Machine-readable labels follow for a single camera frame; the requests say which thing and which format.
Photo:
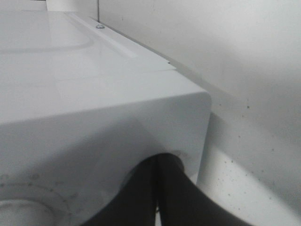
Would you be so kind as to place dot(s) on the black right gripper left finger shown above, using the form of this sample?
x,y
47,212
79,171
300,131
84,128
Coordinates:
x,y
135,204

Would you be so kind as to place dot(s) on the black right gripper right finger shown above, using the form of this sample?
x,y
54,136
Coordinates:
x,y
180,202

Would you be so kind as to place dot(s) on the white microwave oven body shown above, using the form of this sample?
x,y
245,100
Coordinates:
x,y
81,106

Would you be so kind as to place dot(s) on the white upper microwave knob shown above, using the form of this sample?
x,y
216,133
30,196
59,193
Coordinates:
x,y
27,204

